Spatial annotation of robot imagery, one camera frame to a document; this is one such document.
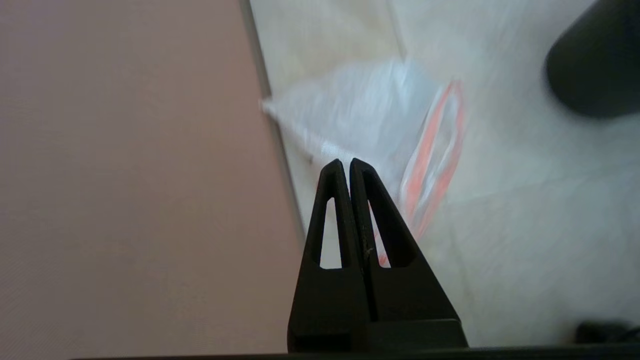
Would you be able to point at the black robot chassis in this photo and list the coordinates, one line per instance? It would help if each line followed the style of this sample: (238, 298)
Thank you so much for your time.
(605, 334)

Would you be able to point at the black trash bin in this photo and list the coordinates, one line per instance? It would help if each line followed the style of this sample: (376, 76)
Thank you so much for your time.
(600, 65)

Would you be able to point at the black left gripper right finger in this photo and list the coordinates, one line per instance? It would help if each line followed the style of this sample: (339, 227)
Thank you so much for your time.
(410, 305)

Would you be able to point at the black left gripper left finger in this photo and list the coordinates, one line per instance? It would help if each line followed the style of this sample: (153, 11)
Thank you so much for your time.
(327, 310)

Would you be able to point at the empty white red-print trash bag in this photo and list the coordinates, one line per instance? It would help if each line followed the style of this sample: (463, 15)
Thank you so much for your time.
(360, 110)

